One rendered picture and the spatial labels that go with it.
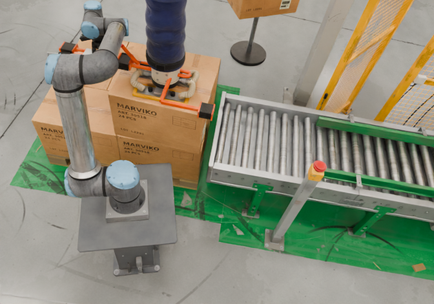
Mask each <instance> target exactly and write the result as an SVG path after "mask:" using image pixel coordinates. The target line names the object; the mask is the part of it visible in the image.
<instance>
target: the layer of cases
mask: <svg viewBox="0 0 434 304"><path fill-rule="evenodd" d="M77 44H78V47H79V48H83V49H87V48H89V49H92V40H87V41H81V40H79V41H78V43H77ZM122 44H124V46H125V47H126V48H127V49H128V51H129V52H130V53H132V54H138V55H141V56H146V49H147V47H146V45H143V44H139V43H133V42H128V41H122ZM220 61H221V59H220V58H217V57H210V56H203V55H200V54H193V53H188V52H186V53H185V62H184V64H183V65H185V66H190V67H194V68H199V69H202V70H208V71H211V72H216V73H217V77H216V86H215V90H214V97H215V93H216V87H217V82H218V74H219V69H220ZM120 71H121V69H118V71H117V72H116V74H115V75H114V76H112V77H111V78H110V79H108V80H106V81H104V82H101V83H96V84H93V85H84V87H83V88H84V93H85V99H86V104H87V111H88V118H89V123H90V129H91V134H92V141H93V145H94V153H95V157H96V159H97V160H98V161H99V162H100V163H103V164H108V165H110V164H111V163H113V162H115V161H118V160H126V161H130V162H131V163H133V164H134V165H142V164H155V163H170V164H171V167H172V176H174V177H181V178H185V179H192V180H196V181H197V180H198V177H199V173H200V167H201V163H202V157H203V151H204V148H205V142H206V139H207V133H208V129H209V123H210V120H209V122H208V125H207V129H206V132H205V136H204V139H203V143H202V145H201V149H200V153H199V154H196V153H193V152H188V151H184V150H180V149H176V148H171V147H166V146H163V145H158V144H155V143H149V142H146V141H142V140H139V139H133V138H130V137H125V136H120V135H117V134H115V132H114V125H113V121H112V114H111V111H110V104H109V97H108V93H109V91H110V89H111V87H112V85H113V84H114V82H115V80H116V78H117V76H118V75H119V73H120ZM213 103H214V99H213ZM213 103H212V104H213ZM32 123H33V125H34V128H35V130H36V132H37V134H38V136H39V138H40V141H41V143H42V145H43V148H44V149H45V152H46V153H47V154H53V155H57V156H64V157H69V153H68V148H67V143H66V139H65V134H64V131H63V125H62V122H61V117H60V114H59V109H58V105H57V100H56V95H55V91H54V89H53V86H51V88H50V90H49V91H48V93H47V95H46V96H45V98H44V100H43V102H42V103H41V105H40V107H39V108H38V110H37V112H36V113H35V115H34V117H33V118H32Z"/></svg>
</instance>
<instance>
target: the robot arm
mask: <svg viewBox="0 0 434 304"><path fill-rule="evenodd" d="M83 6H84V7H83V8H84V9H85V13H84V16H83V22H82V24H81V32H82V34H81V36H80V40H81V41H87V40H92V54H85V55H82V54H50V55H49V56H48V57H47V59H46V63H45V81H46V83H47V84H49V85H52V86H53V89H54V91H55V95H56V100H57V105H58V109H59V114H60V117H61V122H62V125H63V131H64V134H65V139H66V143H67V148H68V153H69V157H70V162H71V164H70V165H69V167H68V168H67V169H66V171H65V190H66V192H67V194H68V195H69V196H70V197H76V198H89V197H109V202H110V206H111V207H112V209H113V210H114V211H116V212H117V213H120V214H133V213H135V212H137V211H138V210H139V209H140V208H141V207H142V206H143V205H144V203H145V191H144V189H143V187H142V186H141V185H140V175H139V172H138V169H137V168H136V166H135V165H134V164H133V163H131V162H130V161H126V160H118V161H115V162H113V163H111V164H110V166H109V167H102V166H101V163H100V162H99V161H98V160H97V159H96V157H95V153H94V145H93V141H92V134H91V129H90V123H89V118H88V111H87V104H86V99H85V93H84V88H83V87H84V85H93V84H96V83H101V82H104V81H106V80H108V79H110V78H111V77H112V76H114V75H115V74H116V72H117V71H118V67H119V61H118V54H119V50H120V48H121V44H122V41H123V38H124V36H125V37H126V36H129V24H128V19H126V18H111V17H103V12H102V6H101V3H100V2H98V1H93V0H91V1H86V2H85V3H84V5H83ZM96 49H98V50H96Z"/></svg>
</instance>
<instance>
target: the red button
mask: <svg viewBox="0 0 434 304"><path fill-rule="evenodd" d="M313 168H314V169H315V171H317V172H324V171H325V170H326V168H327V167H326V164H325V163H324V162H323V161H319V160H318V161H315V162H314V164H313Z"/></svg>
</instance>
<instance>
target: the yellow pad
mask: <svg viewBox="0 0 434 304"><path fill-rule="evenodd" d="M142 85H143V84H142ZM144 86H145V89H144V90H143V91H140V90H138V89H137V88H136V87H135V89H134V91H133V93H132V95H133V96H136V97H142V98H145V99H151V100H155V101H160V97H161V95H157V94H154V91H155V88H156V87H155V86H150V85H144ZM179 93H181V92H178V91H174V90H169V92H168V94H167V96H165V99H164V100H167V101H173V102H177V103H182V104H186V105H188V102H189V99H190V98H185V99H179V98H178V94H179Z"/></svg>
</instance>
